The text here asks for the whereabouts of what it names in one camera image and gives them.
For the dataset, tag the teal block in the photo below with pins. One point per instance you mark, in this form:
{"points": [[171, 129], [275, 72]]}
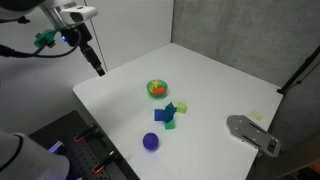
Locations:
{"points": [[169, 111]]}

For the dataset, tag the purple ball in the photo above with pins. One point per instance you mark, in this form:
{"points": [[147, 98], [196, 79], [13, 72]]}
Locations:
{"points": [[150, 141]]}

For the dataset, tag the green plastic bowl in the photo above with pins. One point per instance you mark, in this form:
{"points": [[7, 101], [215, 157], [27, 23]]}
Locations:
{"points": [[156, 93]]}

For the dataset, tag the small yellow-green flat piece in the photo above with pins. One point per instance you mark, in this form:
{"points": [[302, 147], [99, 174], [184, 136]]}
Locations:
{"points": [[256, 116]]}

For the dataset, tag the red and black clamp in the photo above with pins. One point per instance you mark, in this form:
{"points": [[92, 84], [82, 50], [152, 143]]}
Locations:
{"points": [[85, 133], [104, 162]]}

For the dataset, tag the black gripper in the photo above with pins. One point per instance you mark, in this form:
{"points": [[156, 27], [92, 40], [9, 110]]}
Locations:
{"points": [[75, 35]]}

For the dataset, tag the black perforated board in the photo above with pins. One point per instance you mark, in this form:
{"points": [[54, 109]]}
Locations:
{"points": [[80, 156]]}

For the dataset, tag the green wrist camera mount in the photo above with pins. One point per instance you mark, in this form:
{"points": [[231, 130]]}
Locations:
{"points": [[45, 37]]}

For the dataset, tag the grey metal mounting plate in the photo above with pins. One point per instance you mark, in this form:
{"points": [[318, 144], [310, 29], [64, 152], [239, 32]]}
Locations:
{"points": [[246, 131]]}

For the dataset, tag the blue cube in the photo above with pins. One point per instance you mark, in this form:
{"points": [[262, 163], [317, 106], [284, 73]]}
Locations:
{"points": [[158, 115]]}

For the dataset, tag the orange toy piece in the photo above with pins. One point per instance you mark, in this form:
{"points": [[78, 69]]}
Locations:
{"points": [[158, 89]]}

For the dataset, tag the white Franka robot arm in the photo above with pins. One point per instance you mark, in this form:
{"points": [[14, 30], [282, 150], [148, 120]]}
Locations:
{"points": [[20, 156]]}

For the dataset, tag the yellow-green cube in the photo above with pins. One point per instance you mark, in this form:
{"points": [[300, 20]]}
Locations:
{"points": [[181, 108]]}

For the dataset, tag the black tripod pole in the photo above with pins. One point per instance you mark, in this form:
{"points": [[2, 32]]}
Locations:
{"points": [[300, 70]]}

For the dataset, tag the green cube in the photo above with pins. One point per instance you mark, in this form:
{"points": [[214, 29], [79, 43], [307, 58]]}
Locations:
{"points": [[170, 125]]}

